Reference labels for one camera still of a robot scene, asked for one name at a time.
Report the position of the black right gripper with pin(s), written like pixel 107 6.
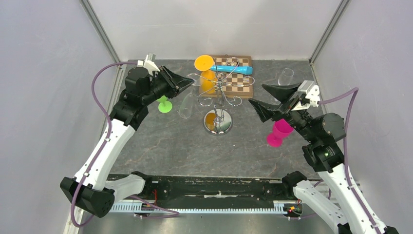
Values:
pixel 265 110

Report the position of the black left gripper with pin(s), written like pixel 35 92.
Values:
pixel 176 82

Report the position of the clear wine glass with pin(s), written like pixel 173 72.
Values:
pixel 286 76
pixel 189 102

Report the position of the clear wine glass back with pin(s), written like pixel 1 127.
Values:
pixel 189 102

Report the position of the green plastic wine glass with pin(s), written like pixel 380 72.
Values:
pixel 164 106

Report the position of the pink plastic wine glass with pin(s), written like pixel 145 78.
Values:
pixel 280 130

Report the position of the chrome wine glass rack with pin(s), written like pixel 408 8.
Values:
pixel 218 121

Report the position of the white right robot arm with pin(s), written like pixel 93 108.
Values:
pixel 350 213

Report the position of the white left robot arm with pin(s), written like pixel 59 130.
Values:
pixel 89 188

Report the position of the orange plastic wine glass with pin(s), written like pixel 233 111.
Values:
pixel 204 64

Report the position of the blue cylindrical tube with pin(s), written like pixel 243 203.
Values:
pixel 244 70

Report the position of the wooden chess board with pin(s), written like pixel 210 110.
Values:
pixel 236 84

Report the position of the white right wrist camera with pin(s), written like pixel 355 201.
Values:
pixel 308 94

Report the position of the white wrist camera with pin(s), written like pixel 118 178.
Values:
pixel 308 94
pixel 149 63

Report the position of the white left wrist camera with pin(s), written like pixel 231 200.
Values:
pixel 149 63

